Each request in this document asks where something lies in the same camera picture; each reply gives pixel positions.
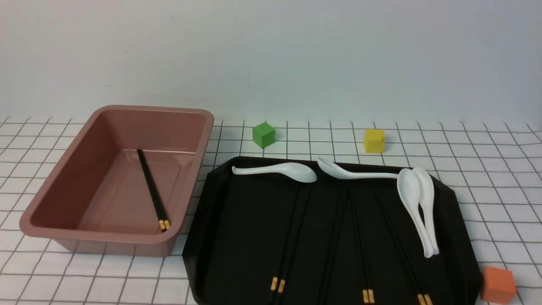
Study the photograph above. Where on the white ceramic spoon lying sideways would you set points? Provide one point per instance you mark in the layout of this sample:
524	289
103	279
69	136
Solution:
336	171

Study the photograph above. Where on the black chopstick left pair outer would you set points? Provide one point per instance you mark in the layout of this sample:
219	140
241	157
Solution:
277	277

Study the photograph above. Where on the black chopstick middle pair right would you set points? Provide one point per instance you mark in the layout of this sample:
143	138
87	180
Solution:
367	269

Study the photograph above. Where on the yellow foam cube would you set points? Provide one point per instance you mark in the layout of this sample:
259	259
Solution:
374	141

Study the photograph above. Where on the black chopstick middle pair left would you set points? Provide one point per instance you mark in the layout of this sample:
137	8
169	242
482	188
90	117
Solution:
359	252

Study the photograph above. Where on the white ceramic spoon back right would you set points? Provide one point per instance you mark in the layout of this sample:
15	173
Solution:
427	199

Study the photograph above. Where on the white ceramic spoon front right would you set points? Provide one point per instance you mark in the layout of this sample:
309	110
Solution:
409	191

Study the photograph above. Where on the white ceramic spoon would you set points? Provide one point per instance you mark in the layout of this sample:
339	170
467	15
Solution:
409	191
297	172
427	199

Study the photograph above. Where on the orange foam cube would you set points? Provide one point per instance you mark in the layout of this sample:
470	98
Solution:
498	285

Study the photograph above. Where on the black chopstick left pair inner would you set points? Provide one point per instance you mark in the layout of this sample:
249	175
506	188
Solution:
287	268

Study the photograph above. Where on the black plastic tray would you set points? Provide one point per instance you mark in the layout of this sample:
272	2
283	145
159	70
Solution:
235	241

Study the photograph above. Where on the black chopstick in bin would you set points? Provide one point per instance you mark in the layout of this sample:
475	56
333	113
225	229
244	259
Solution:
150	188
156	190

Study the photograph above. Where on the black chopstick right pair left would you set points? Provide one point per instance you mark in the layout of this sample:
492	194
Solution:
404	258

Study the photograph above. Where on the pink rectangular plastic bin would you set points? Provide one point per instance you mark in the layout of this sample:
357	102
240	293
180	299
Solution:
124	184

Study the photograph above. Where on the white ceramic spoon far left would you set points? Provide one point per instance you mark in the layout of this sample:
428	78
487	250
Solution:
297	172

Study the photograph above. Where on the green foam cube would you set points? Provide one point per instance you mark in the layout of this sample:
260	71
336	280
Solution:
263	135

